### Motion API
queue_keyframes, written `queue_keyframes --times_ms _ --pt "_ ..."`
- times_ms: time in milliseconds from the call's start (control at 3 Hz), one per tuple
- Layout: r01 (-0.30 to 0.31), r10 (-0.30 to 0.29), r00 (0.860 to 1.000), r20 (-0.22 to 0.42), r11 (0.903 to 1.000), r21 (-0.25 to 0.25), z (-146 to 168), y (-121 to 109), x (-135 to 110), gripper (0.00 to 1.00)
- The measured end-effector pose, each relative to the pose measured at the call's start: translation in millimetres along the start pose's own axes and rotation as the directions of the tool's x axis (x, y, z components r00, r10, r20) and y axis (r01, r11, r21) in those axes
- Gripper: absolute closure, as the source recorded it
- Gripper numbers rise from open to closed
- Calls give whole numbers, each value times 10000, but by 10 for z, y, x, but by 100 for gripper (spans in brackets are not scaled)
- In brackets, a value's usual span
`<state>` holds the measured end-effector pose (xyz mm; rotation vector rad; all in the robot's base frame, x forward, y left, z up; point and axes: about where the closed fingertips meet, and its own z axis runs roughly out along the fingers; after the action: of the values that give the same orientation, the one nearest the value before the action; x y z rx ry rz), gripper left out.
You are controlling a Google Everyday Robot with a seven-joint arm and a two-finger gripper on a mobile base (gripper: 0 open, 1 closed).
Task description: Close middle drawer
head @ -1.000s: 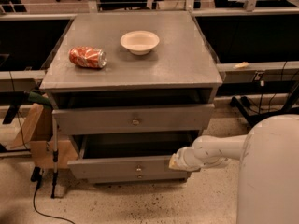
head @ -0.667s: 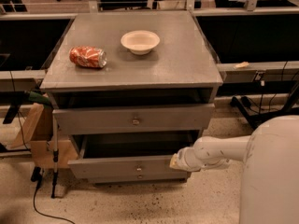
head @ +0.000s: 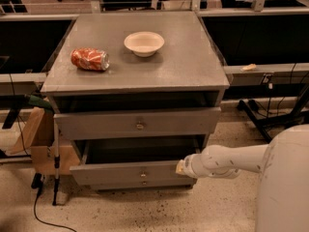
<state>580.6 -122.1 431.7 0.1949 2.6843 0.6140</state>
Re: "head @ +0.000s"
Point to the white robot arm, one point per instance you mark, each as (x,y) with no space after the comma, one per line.
(283,168)

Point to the black stand base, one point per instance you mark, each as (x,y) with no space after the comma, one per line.
(297,116)

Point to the white paper bowl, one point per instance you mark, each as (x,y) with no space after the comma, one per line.
(144,44)

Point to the grey wooden drawer cabinet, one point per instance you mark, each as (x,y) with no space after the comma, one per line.
(184,73)

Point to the grey bottom drawer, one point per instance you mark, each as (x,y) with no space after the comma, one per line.
(144,184)

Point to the cardboard box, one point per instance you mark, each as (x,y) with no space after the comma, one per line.
(38,137)

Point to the grey top drawer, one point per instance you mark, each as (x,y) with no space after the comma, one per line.
(137,123)

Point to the silver black tripod leg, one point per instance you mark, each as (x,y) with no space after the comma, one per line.
(56,163)

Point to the small foam scrap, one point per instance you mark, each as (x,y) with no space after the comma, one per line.
(248,68)

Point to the yellow foam padded gripper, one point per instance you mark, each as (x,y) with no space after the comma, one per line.
(188,166)

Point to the green black handled tool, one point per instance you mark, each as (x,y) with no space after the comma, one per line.
(14,104)

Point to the grey drawer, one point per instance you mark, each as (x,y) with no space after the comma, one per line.
(137,123)
(144,184)
(130,159)

